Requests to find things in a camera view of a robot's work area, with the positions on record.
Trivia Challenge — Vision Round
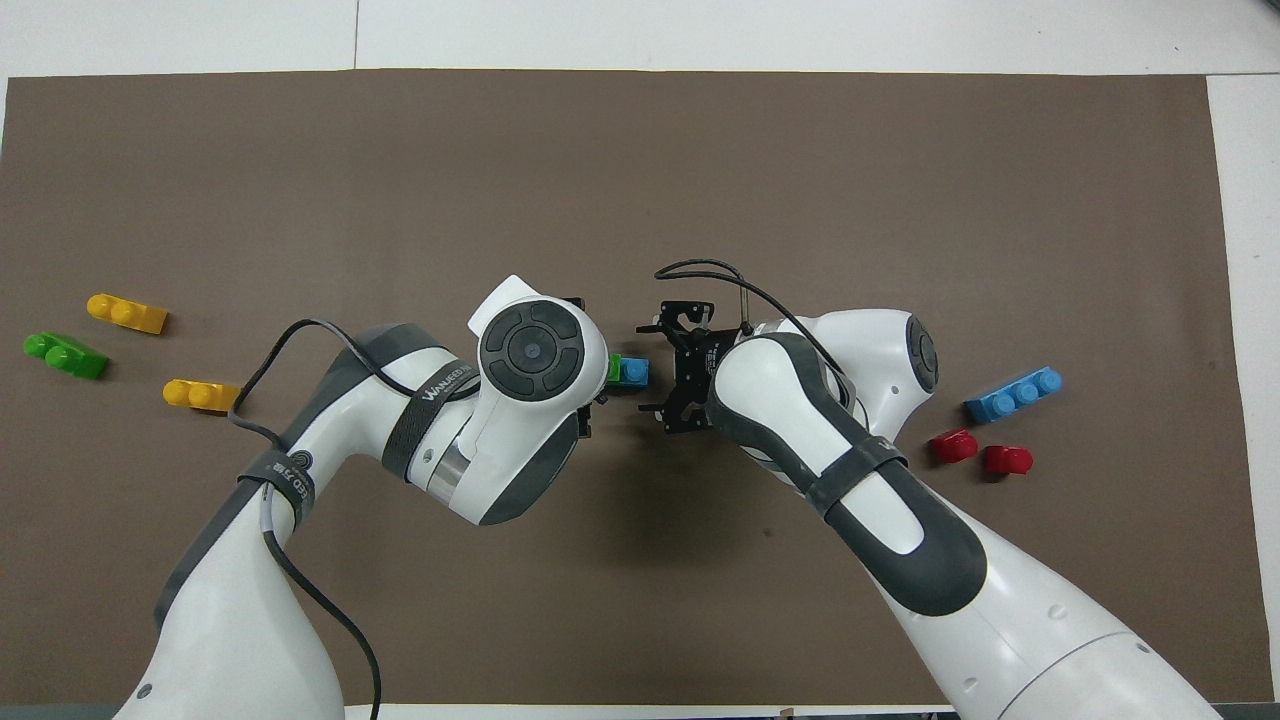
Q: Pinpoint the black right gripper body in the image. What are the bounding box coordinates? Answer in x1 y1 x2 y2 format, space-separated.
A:
660 300 741 438

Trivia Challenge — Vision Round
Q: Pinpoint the blue three-stud toy block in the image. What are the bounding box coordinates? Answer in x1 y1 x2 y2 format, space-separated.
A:
965 368 1064 425

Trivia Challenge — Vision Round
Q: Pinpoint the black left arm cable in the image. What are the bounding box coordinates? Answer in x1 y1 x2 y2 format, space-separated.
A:
229 319 385 720

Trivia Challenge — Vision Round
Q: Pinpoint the yellow two-stud toy block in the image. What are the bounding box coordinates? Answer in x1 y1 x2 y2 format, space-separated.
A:
163 379 243 414
87 293 168 335

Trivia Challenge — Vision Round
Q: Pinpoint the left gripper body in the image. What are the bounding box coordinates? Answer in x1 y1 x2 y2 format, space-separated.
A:
560 296 611 438

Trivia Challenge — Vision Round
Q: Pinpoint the brown paper table mat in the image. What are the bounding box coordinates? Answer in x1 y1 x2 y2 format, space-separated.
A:
0 68 1276 706

